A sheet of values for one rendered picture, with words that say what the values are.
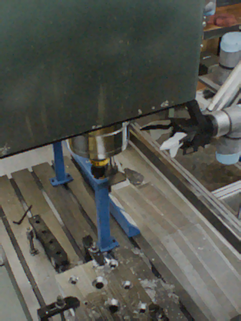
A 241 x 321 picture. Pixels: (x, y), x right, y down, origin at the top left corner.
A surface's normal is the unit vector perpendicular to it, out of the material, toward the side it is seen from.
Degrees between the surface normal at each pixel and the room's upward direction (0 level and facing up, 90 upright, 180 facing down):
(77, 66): 90
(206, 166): 0
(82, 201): 0
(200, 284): 8
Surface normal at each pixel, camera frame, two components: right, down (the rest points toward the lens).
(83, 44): 0.47, 0.53
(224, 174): -0.01, -0.79
